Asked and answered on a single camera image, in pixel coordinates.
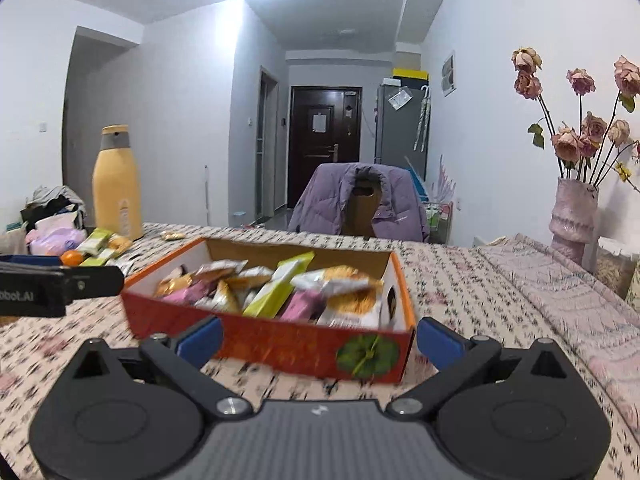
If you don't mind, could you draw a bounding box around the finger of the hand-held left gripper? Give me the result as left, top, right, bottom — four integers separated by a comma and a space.
62, 265, 125, 307
0, 255, 63, 272

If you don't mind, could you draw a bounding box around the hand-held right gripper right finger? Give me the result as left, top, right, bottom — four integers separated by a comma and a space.
387, 316, 568, 422

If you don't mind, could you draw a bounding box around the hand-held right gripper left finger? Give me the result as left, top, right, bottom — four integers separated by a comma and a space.
72, 316, 253, 422

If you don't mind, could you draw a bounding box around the orange cardboard box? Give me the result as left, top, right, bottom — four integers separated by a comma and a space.
121, 237, 417, 386

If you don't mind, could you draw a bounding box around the pile of assorted snack packets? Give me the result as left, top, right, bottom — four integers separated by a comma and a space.
154, 251, 386, 331

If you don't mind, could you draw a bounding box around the purple plastic bag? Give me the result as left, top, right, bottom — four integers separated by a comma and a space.
26, 226, 87, 257

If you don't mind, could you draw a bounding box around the pile of clothes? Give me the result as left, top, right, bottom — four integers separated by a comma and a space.
20, 185, 87, 233

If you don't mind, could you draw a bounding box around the tall yellow bottle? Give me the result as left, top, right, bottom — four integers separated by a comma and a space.
92, 125, 145, 241

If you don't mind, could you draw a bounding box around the pink striped cloth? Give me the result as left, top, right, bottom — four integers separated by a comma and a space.
475, 232, 640, 426

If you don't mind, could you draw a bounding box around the wooden chair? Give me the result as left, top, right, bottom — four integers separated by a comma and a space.
342, 162, 388, 237

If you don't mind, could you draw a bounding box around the blue folded board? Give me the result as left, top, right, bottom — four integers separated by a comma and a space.
404, 156, 431, 201

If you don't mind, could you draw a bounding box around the pink textured vase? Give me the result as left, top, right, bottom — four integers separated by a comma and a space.
550, 177, 599, 266

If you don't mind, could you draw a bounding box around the purple padded jacket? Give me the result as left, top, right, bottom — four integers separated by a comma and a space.
288, 162, 431, 243

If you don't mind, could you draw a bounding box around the beige lace covered jar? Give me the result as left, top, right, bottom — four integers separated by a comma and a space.
595, 236, 640, 301

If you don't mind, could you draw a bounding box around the dark brown door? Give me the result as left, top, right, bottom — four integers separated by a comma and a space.
288, 86, 362, 209

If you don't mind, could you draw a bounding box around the glass side door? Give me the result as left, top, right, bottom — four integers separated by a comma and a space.
257, 65, 280, 221

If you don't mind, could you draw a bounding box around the grey refrigerator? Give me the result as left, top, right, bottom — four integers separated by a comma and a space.
375, 82, 431, 181

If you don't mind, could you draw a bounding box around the folded umbrella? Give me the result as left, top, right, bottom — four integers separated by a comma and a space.
413, 85, 432, 152

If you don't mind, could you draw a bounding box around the bunch of dried pink roses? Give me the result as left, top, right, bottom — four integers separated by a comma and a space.
511, 46, 640, 183

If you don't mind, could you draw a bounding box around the yellow box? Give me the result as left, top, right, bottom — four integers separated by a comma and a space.
392, 66, 431, 88

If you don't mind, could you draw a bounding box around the wall poster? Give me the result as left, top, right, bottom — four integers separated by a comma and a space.
440, 50, 457, 97

